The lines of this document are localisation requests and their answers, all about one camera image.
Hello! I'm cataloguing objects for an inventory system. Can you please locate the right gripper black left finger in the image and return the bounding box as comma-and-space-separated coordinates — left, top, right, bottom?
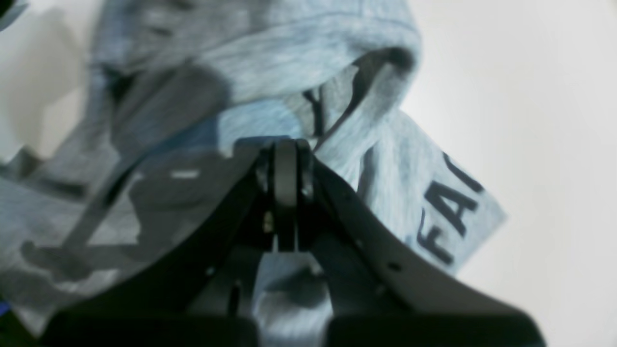
40, 139, 290, 347

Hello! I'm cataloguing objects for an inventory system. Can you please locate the grey T-shirt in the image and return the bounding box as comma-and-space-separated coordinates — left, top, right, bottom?
1, 0, 505, 336

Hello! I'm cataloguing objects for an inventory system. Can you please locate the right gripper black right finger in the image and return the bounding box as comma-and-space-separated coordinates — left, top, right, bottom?
288, 140, 546, 347

